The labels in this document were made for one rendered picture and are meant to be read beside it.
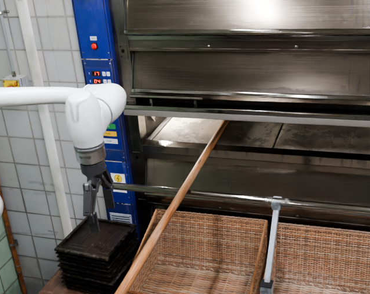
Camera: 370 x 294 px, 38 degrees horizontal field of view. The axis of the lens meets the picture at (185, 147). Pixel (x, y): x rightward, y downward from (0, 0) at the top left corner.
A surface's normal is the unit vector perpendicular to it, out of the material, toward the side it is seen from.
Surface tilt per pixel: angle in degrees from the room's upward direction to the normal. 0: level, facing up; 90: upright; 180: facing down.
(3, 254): 90
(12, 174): 90
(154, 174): 70
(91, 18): 90
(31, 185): 90
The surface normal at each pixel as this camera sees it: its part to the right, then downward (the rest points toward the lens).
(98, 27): -0.32, 0.42
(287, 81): -0.32, 0.09
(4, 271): 0.95, 0.07
